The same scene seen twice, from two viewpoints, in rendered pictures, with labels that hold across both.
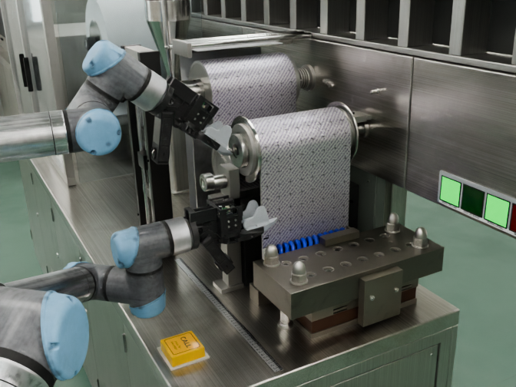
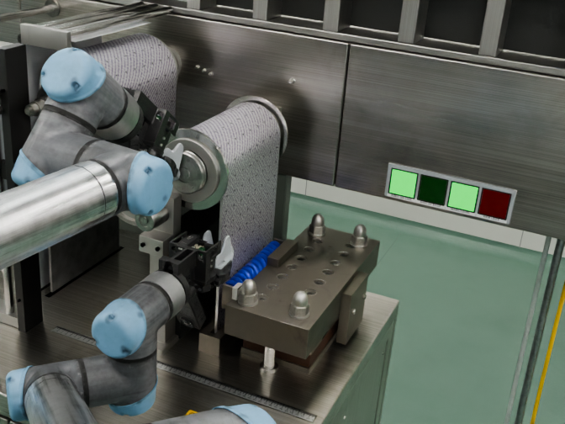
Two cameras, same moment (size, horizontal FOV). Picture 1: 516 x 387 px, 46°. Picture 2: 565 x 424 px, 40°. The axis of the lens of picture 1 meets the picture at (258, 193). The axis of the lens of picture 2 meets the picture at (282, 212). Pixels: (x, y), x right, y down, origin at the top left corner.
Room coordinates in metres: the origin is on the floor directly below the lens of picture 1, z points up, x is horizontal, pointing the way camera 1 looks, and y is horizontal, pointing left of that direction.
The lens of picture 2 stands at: (0.21, 0.71, 1.75)
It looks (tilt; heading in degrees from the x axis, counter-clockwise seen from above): 24 degrees down; 320
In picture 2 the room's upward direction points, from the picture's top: 5 degrees clockwise
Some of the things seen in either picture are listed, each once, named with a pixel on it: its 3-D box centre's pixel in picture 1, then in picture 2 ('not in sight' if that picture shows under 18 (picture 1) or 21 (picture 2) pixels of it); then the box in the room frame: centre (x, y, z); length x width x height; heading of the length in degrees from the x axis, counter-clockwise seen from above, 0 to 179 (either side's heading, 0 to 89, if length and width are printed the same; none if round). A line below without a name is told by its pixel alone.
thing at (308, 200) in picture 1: (306, 203); (248, 222); (1.28, -0.11, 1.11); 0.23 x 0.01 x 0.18; 118
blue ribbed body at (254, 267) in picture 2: (310, 243); (256, 267); (1.26, -0.12, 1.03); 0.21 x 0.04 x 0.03; 118
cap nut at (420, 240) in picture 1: (421, 236); (360, 234); (1.22, -0.36, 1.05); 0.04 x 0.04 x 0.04
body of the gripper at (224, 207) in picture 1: (213, 223); (186, 270); (1.17, 0.10, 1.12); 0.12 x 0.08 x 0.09; 118
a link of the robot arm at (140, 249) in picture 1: (141, 246); (131, 321); (1.10, 0.24, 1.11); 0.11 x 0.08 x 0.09; 118
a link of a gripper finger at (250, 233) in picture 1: (243, 232); (214, 272); (1.18, 0.03, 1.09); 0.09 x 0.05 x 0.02; 117
